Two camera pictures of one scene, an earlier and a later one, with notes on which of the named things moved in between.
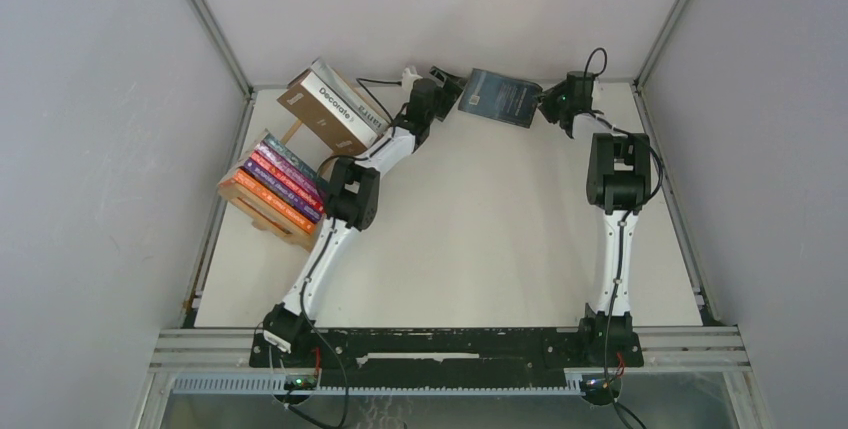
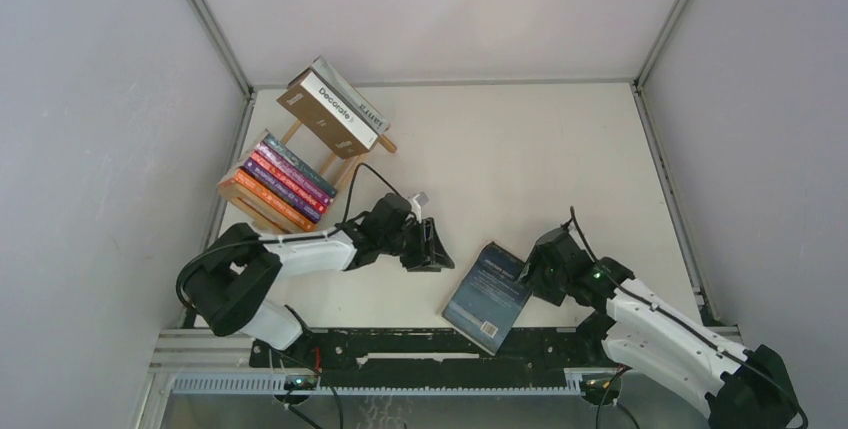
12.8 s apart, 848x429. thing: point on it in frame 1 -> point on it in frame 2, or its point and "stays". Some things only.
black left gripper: [453, 86] -> [432, 250]
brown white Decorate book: [317, 107] stays
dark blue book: [500, 97] -> [486, 303]
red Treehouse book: [289, 181] stays
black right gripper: [548, 97] -> [543, 292]
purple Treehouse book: [285, 189] stays
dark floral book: [294, 162] stays
